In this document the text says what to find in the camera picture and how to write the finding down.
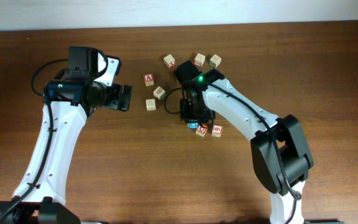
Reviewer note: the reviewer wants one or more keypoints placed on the green edged number five block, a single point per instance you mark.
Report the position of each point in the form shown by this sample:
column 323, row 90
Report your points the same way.
column 150, row 104

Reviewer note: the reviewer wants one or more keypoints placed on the red edged picture block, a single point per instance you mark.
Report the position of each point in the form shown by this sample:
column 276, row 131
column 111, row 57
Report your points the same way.
column 199, row 59

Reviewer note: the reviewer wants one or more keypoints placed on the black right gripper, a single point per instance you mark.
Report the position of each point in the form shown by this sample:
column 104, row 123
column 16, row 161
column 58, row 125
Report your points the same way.
column 196, row 115

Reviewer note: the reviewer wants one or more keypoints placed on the red letter K block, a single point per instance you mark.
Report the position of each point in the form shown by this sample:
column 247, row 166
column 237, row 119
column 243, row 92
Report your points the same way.
column 169, row 61

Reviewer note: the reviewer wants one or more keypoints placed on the green edged picture block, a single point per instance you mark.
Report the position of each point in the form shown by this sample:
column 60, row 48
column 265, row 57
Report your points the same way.
column 215, row 61

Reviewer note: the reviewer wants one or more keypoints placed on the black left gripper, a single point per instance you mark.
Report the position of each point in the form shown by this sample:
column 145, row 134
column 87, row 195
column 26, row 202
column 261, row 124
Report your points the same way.
column 114, row 102

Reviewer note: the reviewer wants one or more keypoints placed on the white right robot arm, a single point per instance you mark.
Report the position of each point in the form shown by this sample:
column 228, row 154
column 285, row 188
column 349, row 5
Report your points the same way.
column 280, row 153

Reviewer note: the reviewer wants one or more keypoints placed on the red letter A block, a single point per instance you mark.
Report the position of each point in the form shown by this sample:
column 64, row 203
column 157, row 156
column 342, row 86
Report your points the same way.
column 149, row 79

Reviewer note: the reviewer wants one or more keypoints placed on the red number nine block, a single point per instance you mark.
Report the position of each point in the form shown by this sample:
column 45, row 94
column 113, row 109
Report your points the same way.
column 217, row 131

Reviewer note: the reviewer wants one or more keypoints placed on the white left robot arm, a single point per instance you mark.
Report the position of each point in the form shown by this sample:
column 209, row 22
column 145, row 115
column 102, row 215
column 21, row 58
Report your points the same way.
column 70, row 99

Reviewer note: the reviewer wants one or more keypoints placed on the red letter U block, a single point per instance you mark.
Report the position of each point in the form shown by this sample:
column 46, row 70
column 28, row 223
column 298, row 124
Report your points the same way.
column 202, row 130

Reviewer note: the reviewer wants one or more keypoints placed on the pineapple picture wooden block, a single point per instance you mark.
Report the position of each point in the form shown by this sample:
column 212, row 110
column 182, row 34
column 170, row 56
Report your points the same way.
column 159, row 93

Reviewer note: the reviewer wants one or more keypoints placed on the ice cream number four block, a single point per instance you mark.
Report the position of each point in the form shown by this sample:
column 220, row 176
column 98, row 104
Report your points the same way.
column 193, row 125

